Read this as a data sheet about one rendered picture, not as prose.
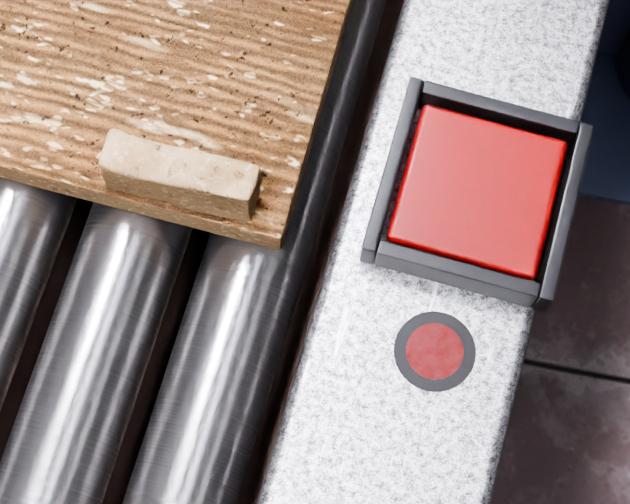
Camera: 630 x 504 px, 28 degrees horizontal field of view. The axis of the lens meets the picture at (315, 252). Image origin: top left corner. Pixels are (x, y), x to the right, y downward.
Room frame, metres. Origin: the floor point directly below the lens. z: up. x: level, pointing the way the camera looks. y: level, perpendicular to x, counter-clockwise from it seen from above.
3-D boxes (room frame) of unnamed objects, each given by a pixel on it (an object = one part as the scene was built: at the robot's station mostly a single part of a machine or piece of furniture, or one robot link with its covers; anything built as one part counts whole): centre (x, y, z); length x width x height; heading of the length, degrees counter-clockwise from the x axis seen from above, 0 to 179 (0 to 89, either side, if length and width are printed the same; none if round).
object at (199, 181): (0.16, 0.05, 0.95); 0.06 x 0.02 x 0.03; 79
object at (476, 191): (0.18, -0.06, 0.92); 0.06 x 0.06 x 0.01; 78
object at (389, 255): (0.18, -0.06, 0.92); 0.08 x 0.08 x 0.02; 78
